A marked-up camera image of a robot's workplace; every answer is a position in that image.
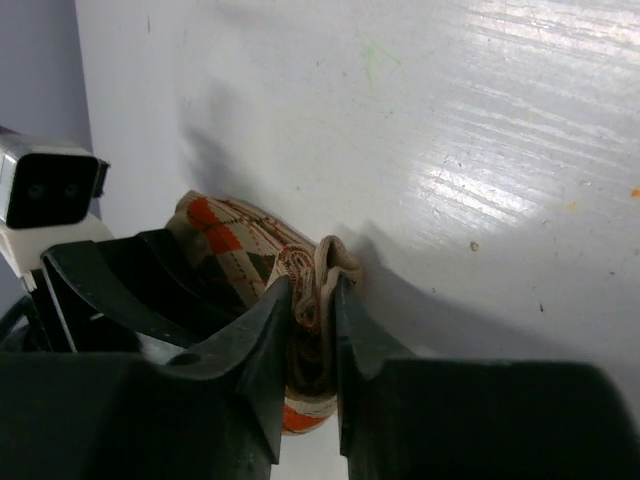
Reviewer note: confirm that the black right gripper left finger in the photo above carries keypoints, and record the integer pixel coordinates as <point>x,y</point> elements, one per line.
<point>213,412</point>

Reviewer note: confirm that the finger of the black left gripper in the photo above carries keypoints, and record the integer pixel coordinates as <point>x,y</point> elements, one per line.
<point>110,295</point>

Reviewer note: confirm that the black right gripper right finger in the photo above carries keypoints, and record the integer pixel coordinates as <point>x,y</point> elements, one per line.
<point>402,416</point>

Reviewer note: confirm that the tan orange argyle sock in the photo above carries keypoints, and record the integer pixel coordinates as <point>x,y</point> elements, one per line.
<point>239,251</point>

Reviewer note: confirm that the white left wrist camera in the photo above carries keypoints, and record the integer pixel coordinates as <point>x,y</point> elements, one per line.
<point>47,188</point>

